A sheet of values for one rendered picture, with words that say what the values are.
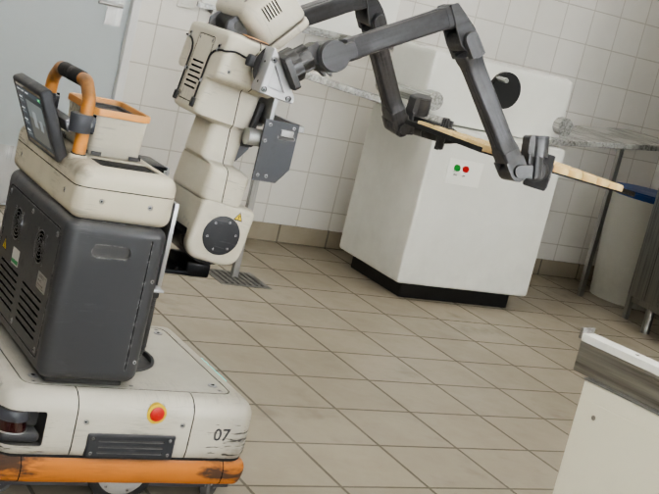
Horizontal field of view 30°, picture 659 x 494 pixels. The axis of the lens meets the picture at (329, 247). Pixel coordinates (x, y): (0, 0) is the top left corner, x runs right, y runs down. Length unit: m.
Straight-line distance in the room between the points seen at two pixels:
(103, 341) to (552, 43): 4.74
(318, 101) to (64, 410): 3.83
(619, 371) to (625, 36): 5.80
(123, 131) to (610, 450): 1.57
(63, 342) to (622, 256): 4.82
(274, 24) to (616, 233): 4.46
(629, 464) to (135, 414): 1.48
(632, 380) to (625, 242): 5.42
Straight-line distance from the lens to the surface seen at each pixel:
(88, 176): 2.84
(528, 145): 3.36
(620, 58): 7.61
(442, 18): 3.19
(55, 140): 2.95
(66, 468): 3.02
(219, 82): 3.11
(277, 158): 3.17
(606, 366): 1.91
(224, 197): 3.15
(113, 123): 3.00
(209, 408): 3.11
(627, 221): 7.27
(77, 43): 6.04
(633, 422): 1.87
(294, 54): 3.01
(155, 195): 2.90
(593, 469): 1.92
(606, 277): 7.36
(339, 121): 6.61
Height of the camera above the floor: 1.30
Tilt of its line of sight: 11 degrees down
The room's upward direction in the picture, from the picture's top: 13 degrees clockwise
